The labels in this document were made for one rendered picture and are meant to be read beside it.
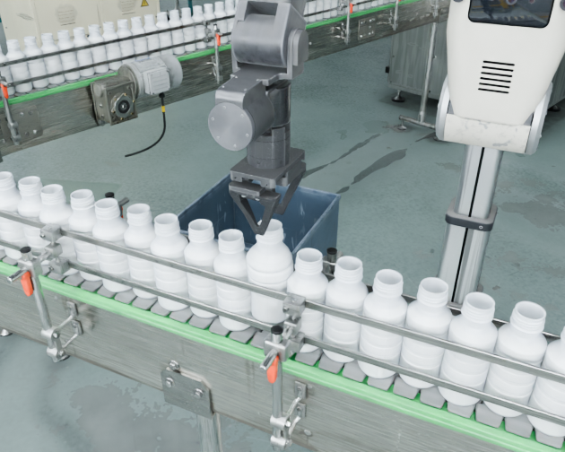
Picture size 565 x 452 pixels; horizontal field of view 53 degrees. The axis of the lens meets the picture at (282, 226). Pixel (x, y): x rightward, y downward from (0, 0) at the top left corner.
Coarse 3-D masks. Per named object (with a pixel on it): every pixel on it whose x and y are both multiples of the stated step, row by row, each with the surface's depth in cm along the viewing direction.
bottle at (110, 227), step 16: (96, 208) 92; (112, 208) 92; (96, 224) 94; (112, 224) 93; (128, 224) 96; (112, 240) 93; (112, 256) 95; (112, 272) 97; (128, 272) 98; (112, 288) 98; (128, 288) 99
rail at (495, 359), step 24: (0, 216) 102; (0, 240) 105; (96, 240) 93; (72, 264) 99; (168, 264) 88; (144, 288) 94; (264, 288) 82; (216, 312) 89; (336, 312) 78; (456, 312) 78; (408, 336) 75; (432, 336) 73; (552, 336) 74; (360, 360) 81; (504, 360) 70; (432, 384) 77; (456, 384) 76; (528, 408) 72
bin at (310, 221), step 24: (216, 192) 146; (312, 192) 143; (192, 216) 138; (216, 216) 149; (240, 216) 157; (288, 216) 150; (312, 216) 147; (336, 216) 142; (216, 240) 123; (288, 240) 154; (312, 240) 129; (336, 240) 147
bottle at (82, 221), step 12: (84, 192) 97; (72, 204) 95; (84, 204) 95; (72, 216) 97; (84, 216) 96; (72, 228) 96; (84, 228) 96; (84, 252) 98; (96, 252) 99; (84, 264) 100; (96, 264) 100; (84, 276) 101; (96, 276) 101
